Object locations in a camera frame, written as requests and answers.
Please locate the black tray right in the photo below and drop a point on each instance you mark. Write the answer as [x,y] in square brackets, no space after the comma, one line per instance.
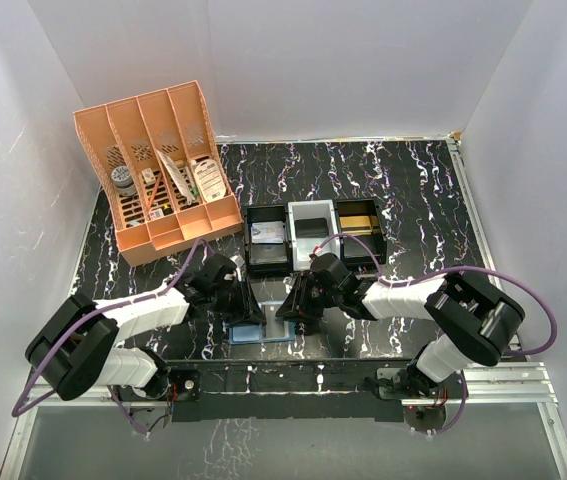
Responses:
[354,249]

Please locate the roll of tape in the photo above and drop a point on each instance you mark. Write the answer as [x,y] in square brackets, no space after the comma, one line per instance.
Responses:
[123,182]

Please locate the orange pencil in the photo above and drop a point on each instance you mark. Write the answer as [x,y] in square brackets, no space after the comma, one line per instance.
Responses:
[154,190]

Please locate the white plastic bin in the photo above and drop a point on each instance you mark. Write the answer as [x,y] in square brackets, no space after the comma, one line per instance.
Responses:
[303,248]

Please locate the blue leather card holder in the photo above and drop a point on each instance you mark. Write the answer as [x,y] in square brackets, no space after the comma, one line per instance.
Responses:
[245,333]

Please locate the black tray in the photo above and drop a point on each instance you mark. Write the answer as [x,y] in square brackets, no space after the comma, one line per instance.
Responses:
[267,260]
[354,249]

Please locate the white labelled blister pack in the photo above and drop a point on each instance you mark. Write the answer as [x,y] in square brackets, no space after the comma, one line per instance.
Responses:
[210,180]

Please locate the black tray left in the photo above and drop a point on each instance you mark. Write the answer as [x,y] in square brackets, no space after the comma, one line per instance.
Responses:
[267,260]

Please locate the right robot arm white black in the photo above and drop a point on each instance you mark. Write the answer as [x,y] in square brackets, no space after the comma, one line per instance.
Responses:
[477,320]

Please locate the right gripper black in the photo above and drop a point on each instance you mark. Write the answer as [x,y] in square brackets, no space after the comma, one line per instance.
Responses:
[301,295]

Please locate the gold box in tray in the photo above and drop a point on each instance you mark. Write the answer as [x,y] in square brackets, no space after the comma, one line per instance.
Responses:
[359,225]

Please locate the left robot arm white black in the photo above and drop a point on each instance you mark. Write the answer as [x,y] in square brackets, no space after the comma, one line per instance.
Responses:
[83,344]

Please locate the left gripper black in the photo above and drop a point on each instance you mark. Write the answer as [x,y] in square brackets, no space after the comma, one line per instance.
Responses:
[243,301]

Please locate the orange plastic file organizer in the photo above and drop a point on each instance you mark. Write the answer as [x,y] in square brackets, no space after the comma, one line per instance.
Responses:
[129,131]

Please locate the small white eraser box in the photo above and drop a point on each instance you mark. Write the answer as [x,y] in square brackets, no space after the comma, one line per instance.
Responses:
[148,176]

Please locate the black VIP credit card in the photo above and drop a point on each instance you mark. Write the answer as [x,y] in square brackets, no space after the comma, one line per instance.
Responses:
[276,329]

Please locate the white paper packet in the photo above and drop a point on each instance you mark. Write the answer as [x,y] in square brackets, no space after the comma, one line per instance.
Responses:
[178,179]

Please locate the silver card in tray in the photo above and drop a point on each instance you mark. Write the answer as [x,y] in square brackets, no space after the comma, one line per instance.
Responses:
[270,232]

